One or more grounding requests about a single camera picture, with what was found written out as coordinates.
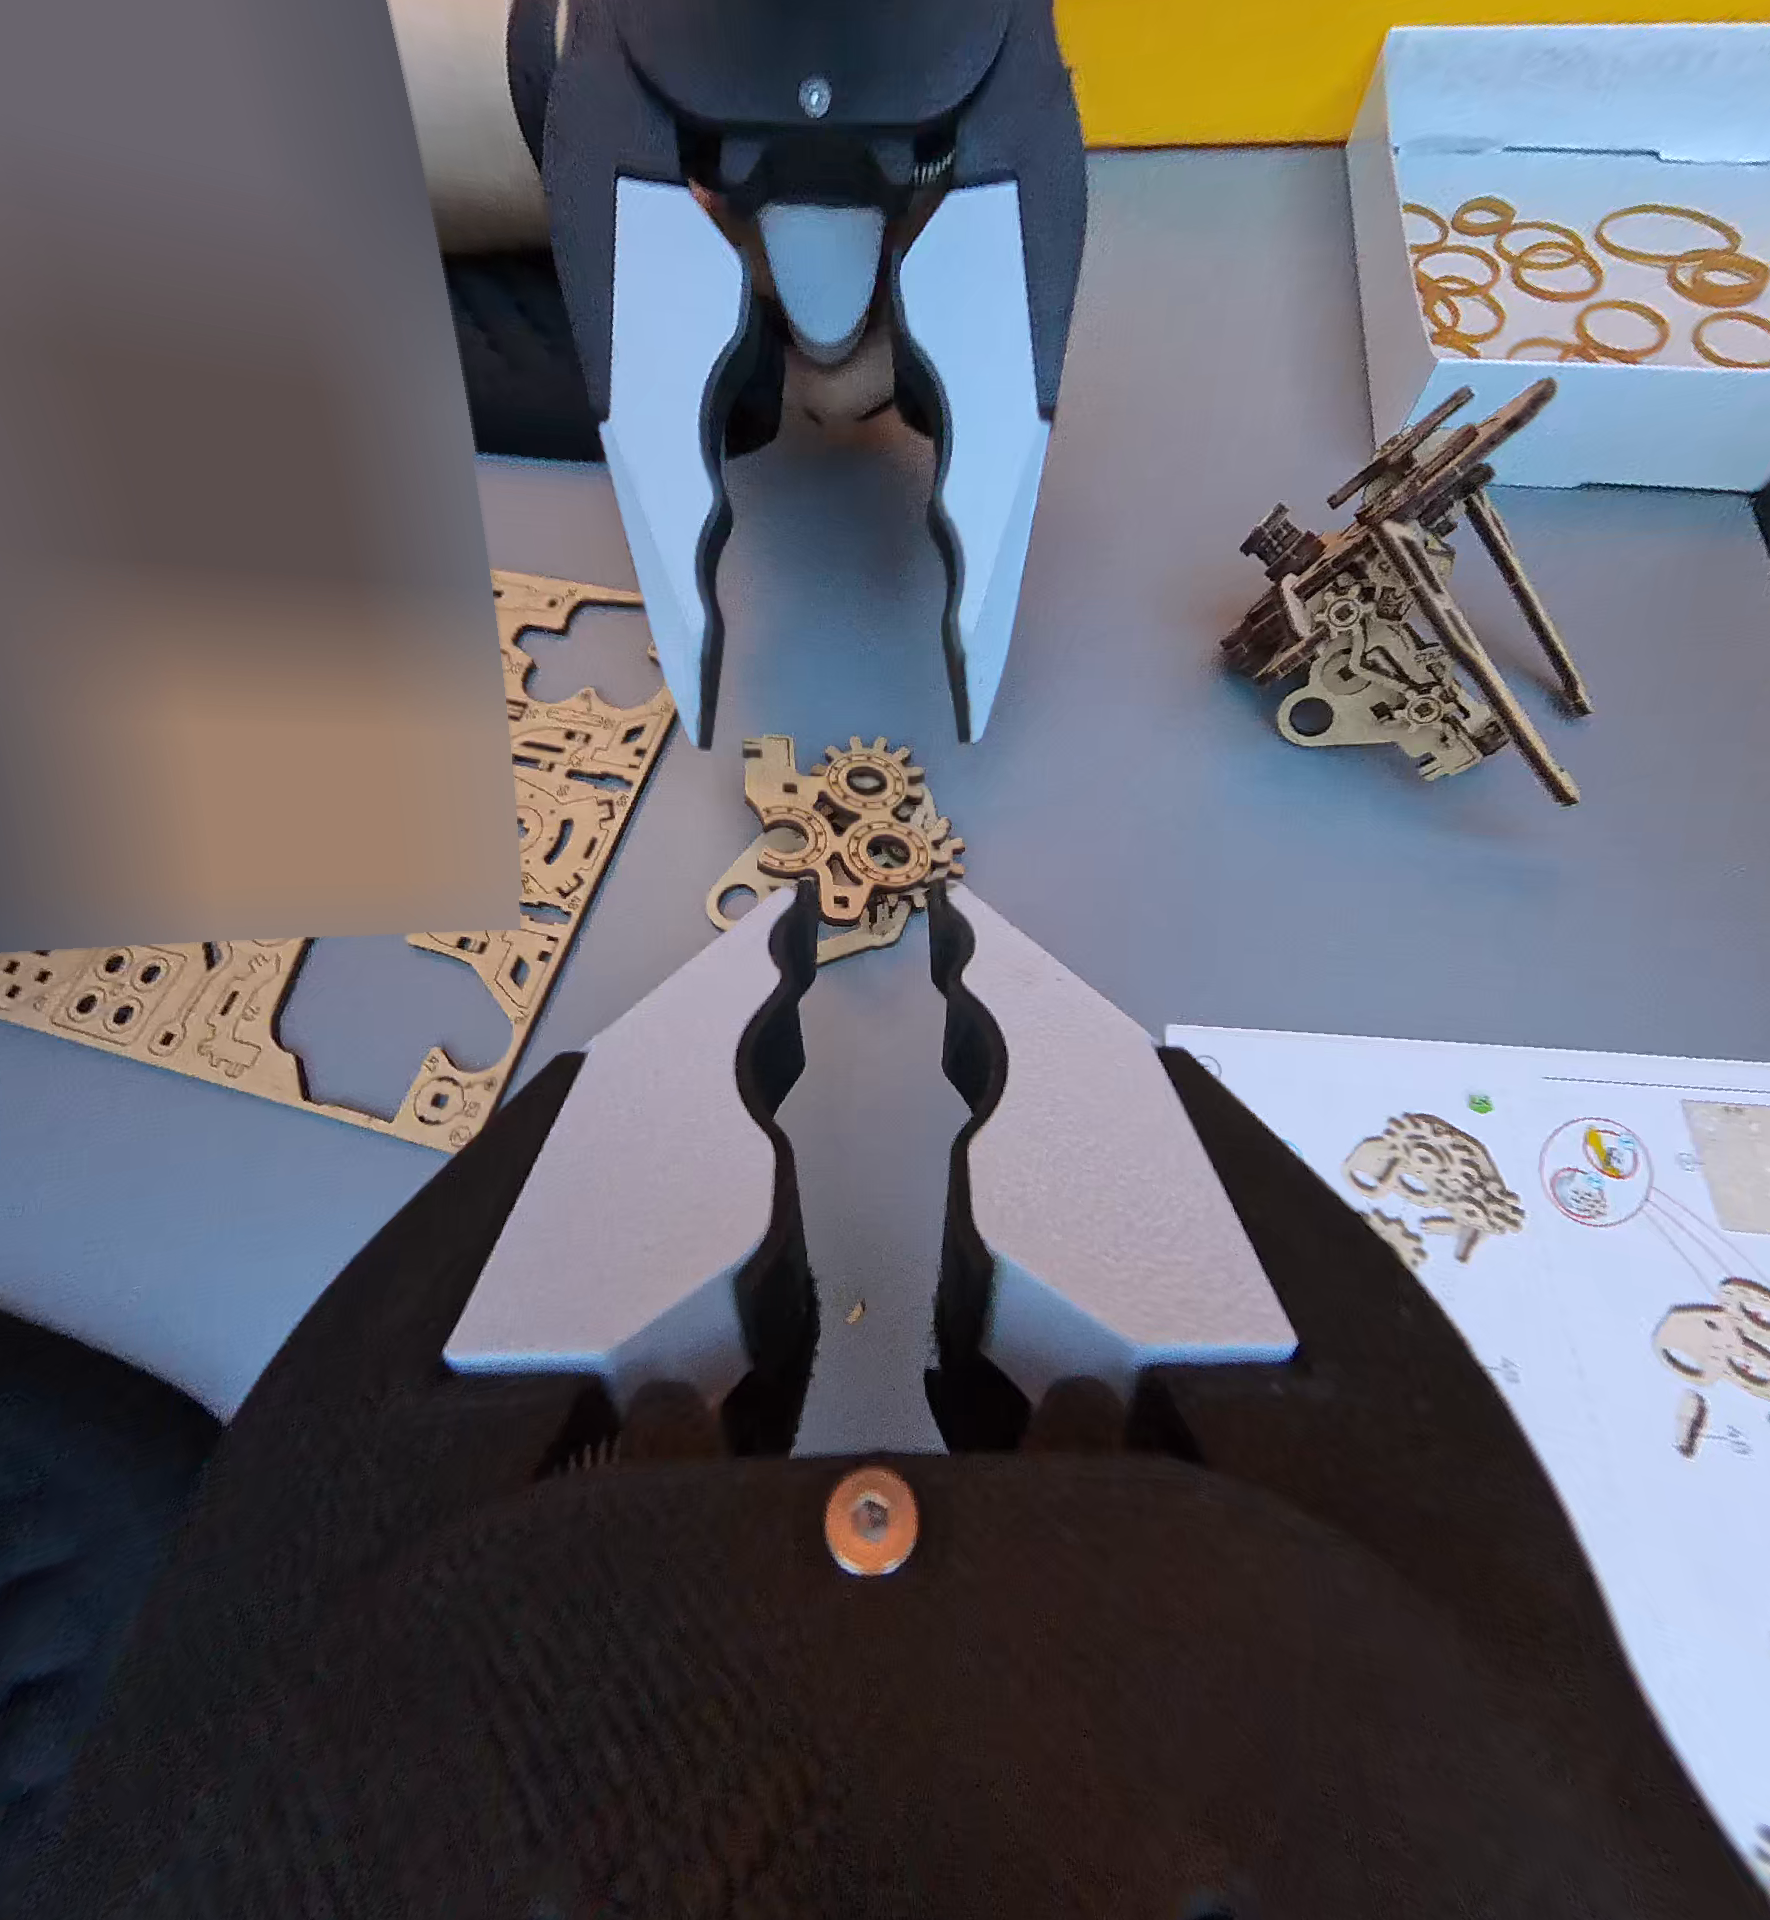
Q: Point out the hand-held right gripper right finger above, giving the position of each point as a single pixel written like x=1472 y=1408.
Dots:
x=1125 y=1201

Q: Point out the wooden gear assembly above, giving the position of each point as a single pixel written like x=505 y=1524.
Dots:
x=855 y=943

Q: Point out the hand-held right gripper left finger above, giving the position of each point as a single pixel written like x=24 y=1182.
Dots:
x=613 y=1201

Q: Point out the person's left forearm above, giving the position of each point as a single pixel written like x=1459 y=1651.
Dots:
x=473 y=121

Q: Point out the partly built wooden model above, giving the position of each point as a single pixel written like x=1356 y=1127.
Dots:
x=1365 y=617

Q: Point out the pile of rubber bands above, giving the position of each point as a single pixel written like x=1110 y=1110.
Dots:
x=1677 y=279

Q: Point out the yellow bin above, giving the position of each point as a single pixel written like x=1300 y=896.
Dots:
x=1199 y=77

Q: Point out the white instruction booklet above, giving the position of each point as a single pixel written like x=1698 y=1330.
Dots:
x=1574 y=1501

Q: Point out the laser-cut wooden parts sheet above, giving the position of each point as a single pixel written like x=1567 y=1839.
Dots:
x=585 y=782

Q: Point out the white cardboard box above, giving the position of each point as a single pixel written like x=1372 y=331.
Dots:
x=1574 y=435

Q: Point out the black padded cushion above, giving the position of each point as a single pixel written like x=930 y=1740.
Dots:
x=525 y=359

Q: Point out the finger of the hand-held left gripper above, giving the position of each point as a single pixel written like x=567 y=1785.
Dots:
x=660 y=375
x=990 y=375

